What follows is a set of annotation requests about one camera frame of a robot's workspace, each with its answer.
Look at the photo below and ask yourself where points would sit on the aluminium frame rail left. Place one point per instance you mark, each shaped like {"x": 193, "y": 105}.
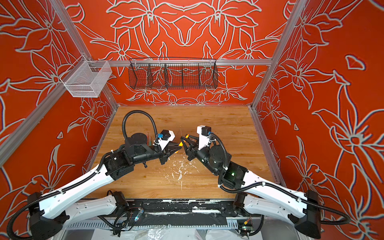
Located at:
{"x": 42, "y": 124}

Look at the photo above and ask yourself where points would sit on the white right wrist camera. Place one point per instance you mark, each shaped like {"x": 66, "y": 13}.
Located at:
{"x": 204, "y": 136}

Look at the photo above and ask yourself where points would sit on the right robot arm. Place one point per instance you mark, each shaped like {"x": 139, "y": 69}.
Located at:
{"x": 257, "y": 196}

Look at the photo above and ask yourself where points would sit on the aluminium frame rail right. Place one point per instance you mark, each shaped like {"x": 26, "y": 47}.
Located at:
{"x": 288, "y": 30}

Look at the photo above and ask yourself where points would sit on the aluminium frame rail back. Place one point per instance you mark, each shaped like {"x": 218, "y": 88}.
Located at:
{"x": 219, "y": 63}

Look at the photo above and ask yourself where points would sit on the white mesh basket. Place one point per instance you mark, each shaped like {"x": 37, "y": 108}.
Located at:
{"x": 84, "y": 81}

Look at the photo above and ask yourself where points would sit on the orange marker pen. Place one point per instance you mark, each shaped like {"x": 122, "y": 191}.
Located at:
{"x": 181, "y": 143}

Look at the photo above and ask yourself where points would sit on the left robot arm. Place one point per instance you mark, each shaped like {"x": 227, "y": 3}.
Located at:
{"x": 54, "y": 211}

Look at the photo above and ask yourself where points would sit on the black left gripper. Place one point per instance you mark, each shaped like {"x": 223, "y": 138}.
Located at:
{"x": 167, "y": 152}

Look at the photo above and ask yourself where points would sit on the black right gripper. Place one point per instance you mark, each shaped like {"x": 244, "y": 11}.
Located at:
{"x": 191, "y": 152}

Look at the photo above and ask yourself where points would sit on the aluminium frame rail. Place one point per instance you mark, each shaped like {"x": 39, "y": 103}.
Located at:
{"x": 288, "y": 30}
{"x": 219, "y": 63}
{"x": 42, "y": 124}

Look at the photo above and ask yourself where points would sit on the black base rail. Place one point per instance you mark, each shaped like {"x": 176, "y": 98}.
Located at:
{"x": 201, "y": 214}

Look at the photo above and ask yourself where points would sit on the black wire basket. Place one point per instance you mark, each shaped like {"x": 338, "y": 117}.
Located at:
{"x": 173, "y": 76}

